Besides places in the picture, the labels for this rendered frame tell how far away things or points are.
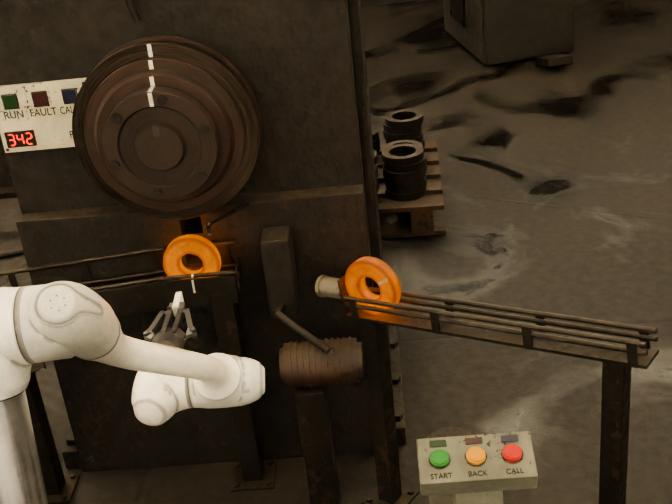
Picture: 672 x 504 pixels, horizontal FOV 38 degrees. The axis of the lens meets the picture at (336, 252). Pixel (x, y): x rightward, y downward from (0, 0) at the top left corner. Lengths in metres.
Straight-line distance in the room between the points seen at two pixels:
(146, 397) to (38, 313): 0.57
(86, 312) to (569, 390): 2.04
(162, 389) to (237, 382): 0.16
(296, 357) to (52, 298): 1.11
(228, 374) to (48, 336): 0.56
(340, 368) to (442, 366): 0.91
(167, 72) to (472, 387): 1.54
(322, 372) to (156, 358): 0.77
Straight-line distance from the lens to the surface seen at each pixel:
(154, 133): 2.44
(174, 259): 2.70
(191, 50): 2.46
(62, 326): 1.63
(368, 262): 2.48
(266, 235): 2.64
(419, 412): 3.25
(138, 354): 1.92
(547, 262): 4.11
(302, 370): 2.62
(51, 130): 2.74
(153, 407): 2.16
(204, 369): 2.03
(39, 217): 2.84
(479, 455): 2.10
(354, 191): 2.66
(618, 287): 3.94
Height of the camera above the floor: 1.92
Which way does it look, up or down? 27 degrees down
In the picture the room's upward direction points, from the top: 6 degrees counter-clockwise
